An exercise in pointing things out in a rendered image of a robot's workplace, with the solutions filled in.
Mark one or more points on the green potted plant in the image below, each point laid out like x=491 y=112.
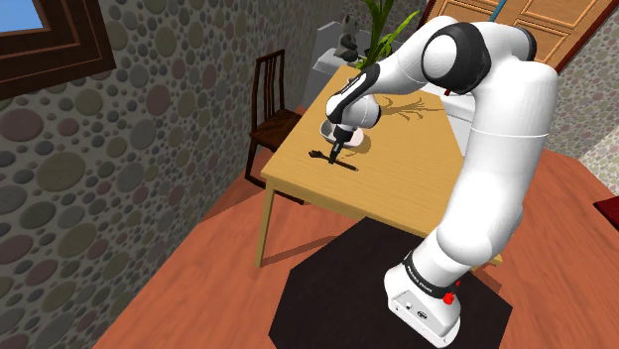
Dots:
x=382 y=38

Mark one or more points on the white bowl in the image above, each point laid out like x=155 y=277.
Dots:
x=356 y=139

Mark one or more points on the dark framed window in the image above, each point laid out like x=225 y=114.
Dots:
x=43 y=34

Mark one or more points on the black fork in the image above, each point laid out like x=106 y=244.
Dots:
x=348 y=166

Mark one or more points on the grey animal figure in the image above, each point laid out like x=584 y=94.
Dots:
x=346 y=44

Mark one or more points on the wooden table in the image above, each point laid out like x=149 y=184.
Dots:
x=396 y=169

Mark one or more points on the wooden panelled door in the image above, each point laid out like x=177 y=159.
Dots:
x=541 y=24

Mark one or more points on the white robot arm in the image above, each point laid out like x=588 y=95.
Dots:
x=507 y=145

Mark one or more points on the white cabinet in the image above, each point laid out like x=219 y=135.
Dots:
x=324 y=63

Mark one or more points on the dark wooden chair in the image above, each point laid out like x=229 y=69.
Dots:
x=271 y=128

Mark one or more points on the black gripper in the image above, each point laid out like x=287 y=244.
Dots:
x=339 y=141

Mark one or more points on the dark red cushion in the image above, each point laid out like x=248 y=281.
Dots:
x=608 y=211

